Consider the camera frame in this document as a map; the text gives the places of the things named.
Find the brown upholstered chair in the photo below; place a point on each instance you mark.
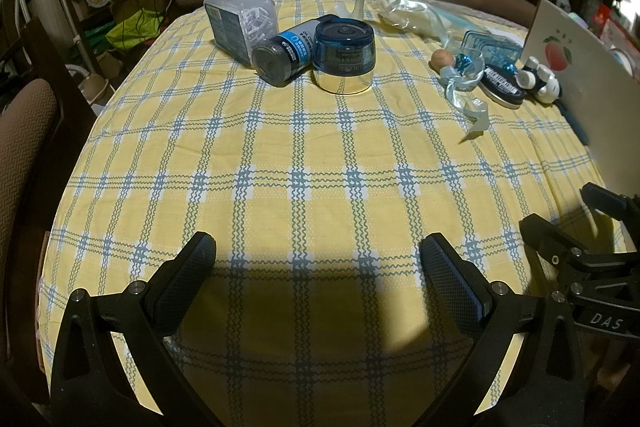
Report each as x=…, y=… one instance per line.
x=25, y=117

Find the small brown ball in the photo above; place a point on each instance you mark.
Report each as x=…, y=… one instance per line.
x=442, y=59

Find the yellow plaid tablecloth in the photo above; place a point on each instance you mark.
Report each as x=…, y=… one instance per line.
x=300, y=157

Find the light blue plastic package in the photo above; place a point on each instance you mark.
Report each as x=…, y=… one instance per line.
x=420, y=17

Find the clear plastic bag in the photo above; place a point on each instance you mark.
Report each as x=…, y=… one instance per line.
x=372, y=2

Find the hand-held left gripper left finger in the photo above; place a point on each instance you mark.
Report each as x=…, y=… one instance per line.
x=192, y=267

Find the blue lidded gold cream jar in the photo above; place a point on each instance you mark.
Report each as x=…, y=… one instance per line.
x=345, y=72

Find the light blue ribbon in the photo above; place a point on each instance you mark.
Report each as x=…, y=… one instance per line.
x=480, y=109

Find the beige round canister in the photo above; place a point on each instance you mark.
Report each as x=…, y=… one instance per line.
x=97, y=89

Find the clear grey floss pick box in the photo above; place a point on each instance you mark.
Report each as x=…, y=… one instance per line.
x=225, y=24

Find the black oval tin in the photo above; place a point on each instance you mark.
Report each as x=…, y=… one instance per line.
x=500, y=92

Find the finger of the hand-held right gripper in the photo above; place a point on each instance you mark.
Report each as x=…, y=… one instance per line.
x=607, y=199
x=550, y=234

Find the black and white panda toy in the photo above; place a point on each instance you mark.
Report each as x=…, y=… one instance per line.
x=545, y=82

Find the dark jar with blue label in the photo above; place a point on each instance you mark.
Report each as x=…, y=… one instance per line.
x=285, y=57

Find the blue foil candy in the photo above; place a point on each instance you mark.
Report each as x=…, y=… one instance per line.
x=509, y=68
x=464, y=63

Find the white brown cardboard box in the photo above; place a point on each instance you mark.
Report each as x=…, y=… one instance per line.
x=590, y=107

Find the green bag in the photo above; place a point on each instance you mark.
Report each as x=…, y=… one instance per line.
x=130, y=34

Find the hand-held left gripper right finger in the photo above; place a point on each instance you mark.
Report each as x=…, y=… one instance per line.
x=445, y=272

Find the clear blue plastic box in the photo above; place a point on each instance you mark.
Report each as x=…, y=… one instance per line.
x=480, y=44

